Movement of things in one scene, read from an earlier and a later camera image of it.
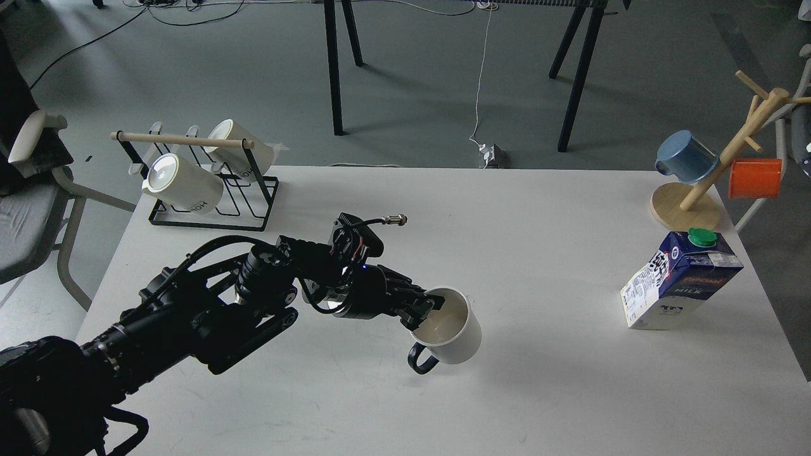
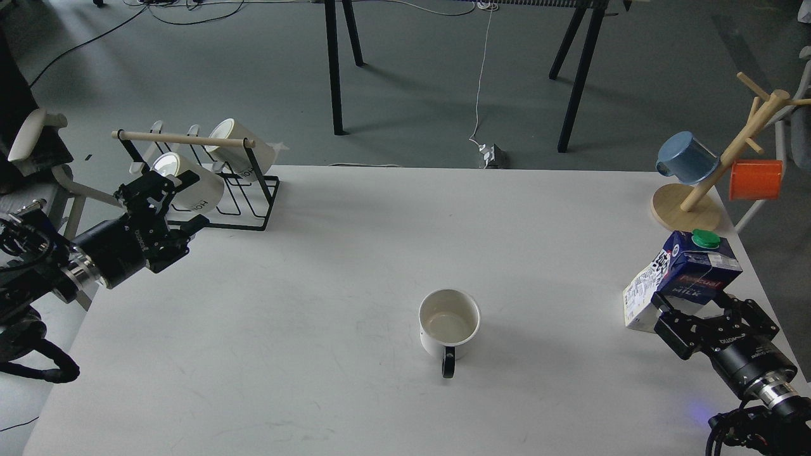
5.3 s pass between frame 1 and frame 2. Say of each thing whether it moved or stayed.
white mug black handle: moved
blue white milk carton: stayed
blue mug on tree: stayed
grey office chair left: stayed
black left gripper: moved
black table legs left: stayed
